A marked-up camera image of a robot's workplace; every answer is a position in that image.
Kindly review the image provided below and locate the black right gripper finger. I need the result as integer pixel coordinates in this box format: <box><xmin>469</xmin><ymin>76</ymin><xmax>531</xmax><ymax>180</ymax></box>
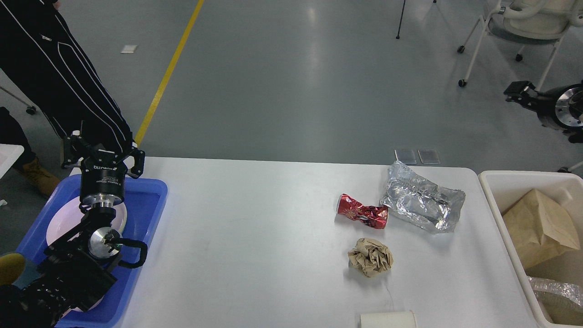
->
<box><xmin>503</xmin><ymin>81</ymin><xmax>542</xmax><ymax>112</ymax></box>

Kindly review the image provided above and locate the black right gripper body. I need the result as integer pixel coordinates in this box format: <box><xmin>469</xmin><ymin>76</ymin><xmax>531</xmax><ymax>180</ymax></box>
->
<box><xmin>537</xmin><ymin>83</ymin><xmax>583</xmax><ymax>133</ymax></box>

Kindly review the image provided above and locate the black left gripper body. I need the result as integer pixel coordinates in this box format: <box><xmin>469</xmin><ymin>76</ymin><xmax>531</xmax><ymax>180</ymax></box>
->
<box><xmin>79</xmin><ymin>155</ymin><xmax>128</xmax><ymax>205</ymax></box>

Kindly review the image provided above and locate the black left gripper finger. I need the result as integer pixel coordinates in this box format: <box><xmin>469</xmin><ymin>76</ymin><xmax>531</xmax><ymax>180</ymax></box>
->
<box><xmin>111</xmin><ymin>132</ymin><xmax>145</xmax><ymax>179</ymax></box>
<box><xmin>61</xmin><ymin>128</ymin><xmax>104</xmax><ymax>170</ymax></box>

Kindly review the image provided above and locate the pink plate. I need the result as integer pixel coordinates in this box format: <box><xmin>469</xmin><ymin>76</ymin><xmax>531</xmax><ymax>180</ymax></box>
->
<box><xmin>46</xmin><ymin>199</ymin><xmax>128</xmax><ymax>245</ymax></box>

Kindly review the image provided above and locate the teal mug yellow inside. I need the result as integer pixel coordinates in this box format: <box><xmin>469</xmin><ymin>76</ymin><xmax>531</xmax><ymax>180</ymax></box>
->
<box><xmin>0</xmin><ymin>253</ymin><xmax>26</xmax><ymax>286</ymax></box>

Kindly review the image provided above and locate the brown paper bag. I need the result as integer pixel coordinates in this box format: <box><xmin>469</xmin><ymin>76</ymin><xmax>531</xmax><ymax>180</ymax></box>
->
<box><xmin>502</xmin><ymin>189</ymin><xmax>581</xmax><ymax>270</ymax></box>

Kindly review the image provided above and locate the aluminium foil sheet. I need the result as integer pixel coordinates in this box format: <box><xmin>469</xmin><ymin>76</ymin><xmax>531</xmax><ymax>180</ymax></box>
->
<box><xmin>379</xmin><ymin>161</ymin><xmax>466</xmax><ymax>233</ymax></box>

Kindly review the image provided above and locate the brown paper ball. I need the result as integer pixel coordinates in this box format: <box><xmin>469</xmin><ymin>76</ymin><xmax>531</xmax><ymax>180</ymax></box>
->
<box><xmin>347</xmin><ymin>237</ymin><xmax>394</xmax><ymax>278</ymax></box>

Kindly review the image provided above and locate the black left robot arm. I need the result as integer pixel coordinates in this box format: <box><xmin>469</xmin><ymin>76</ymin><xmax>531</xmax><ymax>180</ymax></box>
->
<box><xmin>1</xmin><ymin>131</ymin><xmax>148</xmax><ymax>328</ymax></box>

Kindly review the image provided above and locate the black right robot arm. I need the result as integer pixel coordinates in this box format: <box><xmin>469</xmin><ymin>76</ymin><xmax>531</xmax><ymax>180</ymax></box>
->
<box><xmin>503</xmin><ymin>81</ymin><xmax>583</xmax><ymax>144</ymax></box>

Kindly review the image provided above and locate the brown boot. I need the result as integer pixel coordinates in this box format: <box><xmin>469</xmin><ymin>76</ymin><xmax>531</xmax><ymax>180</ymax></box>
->
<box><xmin>0</xmin><ymin>107</ymin><xmax>61</xmax><ymax>198</ymax></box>

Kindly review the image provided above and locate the white chair base left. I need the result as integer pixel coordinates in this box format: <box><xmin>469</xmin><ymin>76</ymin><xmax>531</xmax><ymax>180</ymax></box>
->
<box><xmin>0</xmin><ymin>87</ymin><xmax>37</xmax><ymax>115</ymax></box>

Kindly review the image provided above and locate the white side table left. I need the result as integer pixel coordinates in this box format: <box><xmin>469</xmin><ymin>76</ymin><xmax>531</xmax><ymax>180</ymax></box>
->
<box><xmin>0</xmin><ymin>143</ymin><xmax>24</xmax><ymax>178</ymax></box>

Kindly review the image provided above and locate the white office chair right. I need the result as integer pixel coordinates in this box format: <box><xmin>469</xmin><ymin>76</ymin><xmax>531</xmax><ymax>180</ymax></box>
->
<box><xmin>457</xmin><ymin>0</ymin><xmax>583</xmax><ymax>90</ymax></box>

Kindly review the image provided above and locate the beige plastic bin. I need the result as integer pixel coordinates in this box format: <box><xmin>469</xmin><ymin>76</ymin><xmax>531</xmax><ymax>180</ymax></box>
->
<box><xmin>479</xmin><ymin>171</ymin><xmax>583</xmax><ymax>328</ymax></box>

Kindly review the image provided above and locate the person in striped track pants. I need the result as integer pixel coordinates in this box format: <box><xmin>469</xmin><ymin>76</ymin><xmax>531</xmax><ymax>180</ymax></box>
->
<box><xmin>0</xmin><ymin>0</ymin><xmax>133</xmax><ymax>152</ymax></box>

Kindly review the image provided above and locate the metal floor plate right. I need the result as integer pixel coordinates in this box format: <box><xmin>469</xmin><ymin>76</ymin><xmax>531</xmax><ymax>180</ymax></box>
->
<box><xmin>417</xmin><ymin>149</ymin><xmax>441</xmax><ymax>165</ymax></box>

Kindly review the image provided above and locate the metal floor plate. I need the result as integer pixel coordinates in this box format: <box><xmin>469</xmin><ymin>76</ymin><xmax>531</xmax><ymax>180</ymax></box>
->
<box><xmin>394</xmin><ymin>149</ymin><xmax>417</xmax><ymax>165</ymax></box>
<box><xmin>417</xmin><ymin>149</ymin><xmax>441</xmax><ymax>165</ymax></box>

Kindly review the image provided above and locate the metal floor plate left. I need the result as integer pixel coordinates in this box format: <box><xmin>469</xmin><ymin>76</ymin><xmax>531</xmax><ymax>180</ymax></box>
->
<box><xmin>394</xmin><ymin>149</ymin><xmax>417</xmax><ymax>165</ymax></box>

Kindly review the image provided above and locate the black tripod leg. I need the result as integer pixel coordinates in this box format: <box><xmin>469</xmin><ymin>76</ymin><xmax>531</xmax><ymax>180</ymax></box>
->
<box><xmin>395</xmin><ymin>0</ymin><xmax>407</xmax><ymax>40</ymax></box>

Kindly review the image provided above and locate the red foil wrapper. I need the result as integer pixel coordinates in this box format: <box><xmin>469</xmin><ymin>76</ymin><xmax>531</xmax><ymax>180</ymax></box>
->
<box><xmin>337</xmin><ymin>194</ymin><xmax>388</xmax><ymax>229</ymax></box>

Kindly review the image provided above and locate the white paper cup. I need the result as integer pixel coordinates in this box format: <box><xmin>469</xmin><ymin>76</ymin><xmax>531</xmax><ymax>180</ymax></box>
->
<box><xmin>359</xmin><ymin>311</ymin><xmax>417</xmax><ymax>328</ymax></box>

